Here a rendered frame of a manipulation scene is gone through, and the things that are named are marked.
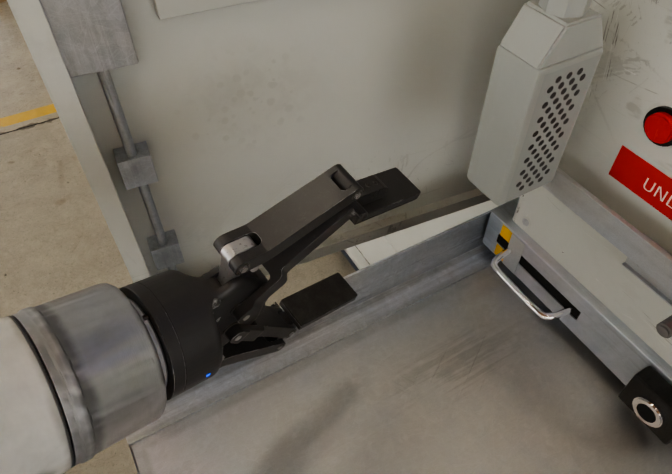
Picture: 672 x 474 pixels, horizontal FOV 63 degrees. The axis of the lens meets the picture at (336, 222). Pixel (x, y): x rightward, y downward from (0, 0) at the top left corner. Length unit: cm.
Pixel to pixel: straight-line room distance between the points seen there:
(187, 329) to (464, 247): 48
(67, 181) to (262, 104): 177
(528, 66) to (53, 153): 219
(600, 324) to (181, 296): 46
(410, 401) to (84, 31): 47
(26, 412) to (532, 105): 39
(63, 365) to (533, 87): 36
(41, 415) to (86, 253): 172
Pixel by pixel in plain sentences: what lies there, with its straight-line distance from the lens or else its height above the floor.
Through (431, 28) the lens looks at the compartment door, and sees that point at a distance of 64.
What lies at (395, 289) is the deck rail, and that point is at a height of 85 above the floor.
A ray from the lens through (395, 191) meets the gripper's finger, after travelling 41.
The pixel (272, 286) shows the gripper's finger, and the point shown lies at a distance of 37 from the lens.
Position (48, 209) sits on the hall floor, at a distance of 223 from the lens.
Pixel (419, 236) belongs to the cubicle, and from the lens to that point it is 129.
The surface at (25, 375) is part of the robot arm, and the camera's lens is 31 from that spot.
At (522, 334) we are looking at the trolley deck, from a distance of 71.
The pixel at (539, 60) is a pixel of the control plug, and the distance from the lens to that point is 45.
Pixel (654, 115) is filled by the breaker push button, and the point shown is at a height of 115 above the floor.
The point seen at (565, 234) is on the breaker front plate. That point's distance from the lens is 65.
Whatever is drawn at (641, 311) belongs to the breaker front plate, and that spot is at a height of 96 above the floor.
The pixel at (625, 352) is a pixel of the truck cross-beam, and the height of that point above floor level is 91.
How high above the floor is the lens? 142
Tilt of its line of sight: 47 degrees down
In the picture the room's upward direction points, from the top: straight up
